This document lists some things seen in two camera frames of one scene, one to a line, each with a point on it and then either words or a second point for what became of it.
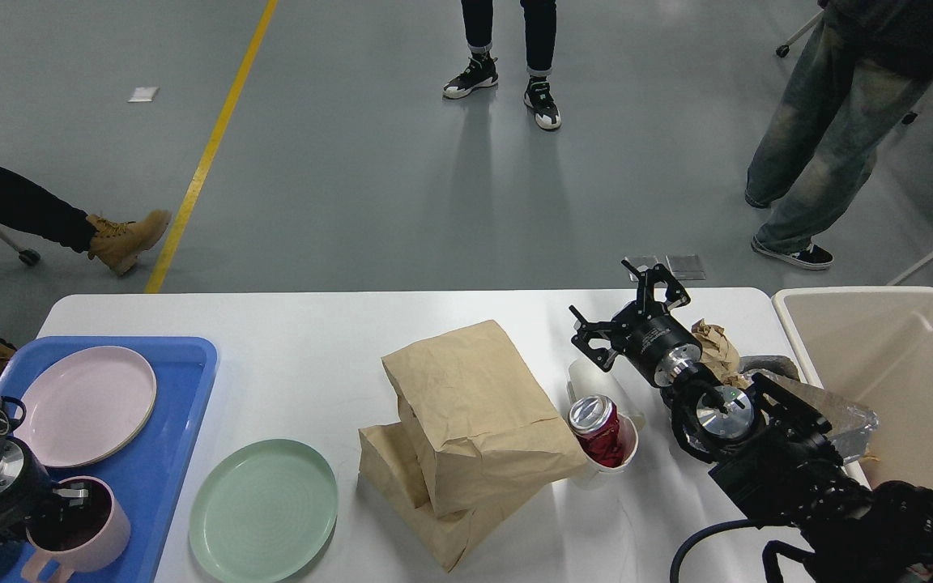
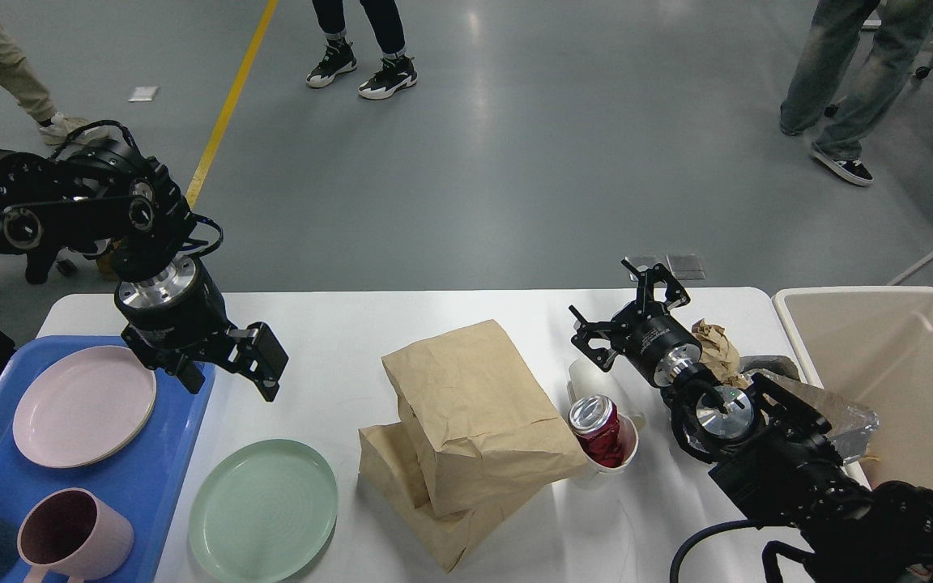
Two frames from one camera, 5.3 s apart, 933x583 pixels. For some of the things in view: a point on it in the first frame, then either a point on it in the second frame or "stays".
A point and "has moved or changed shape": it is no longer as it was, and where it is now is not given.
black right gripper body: (653, 342) stays
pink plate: (84, 405) stays
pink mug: (93, 531) has moved or changed shape
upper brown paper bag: (479, 424) stays
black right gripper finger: (602, 359) stays
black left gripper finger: (73, 499) to (258, 355)
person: (481, 71) to (398, 70)
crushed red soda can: (594, 419) stays
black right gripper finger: (675, 295) stays
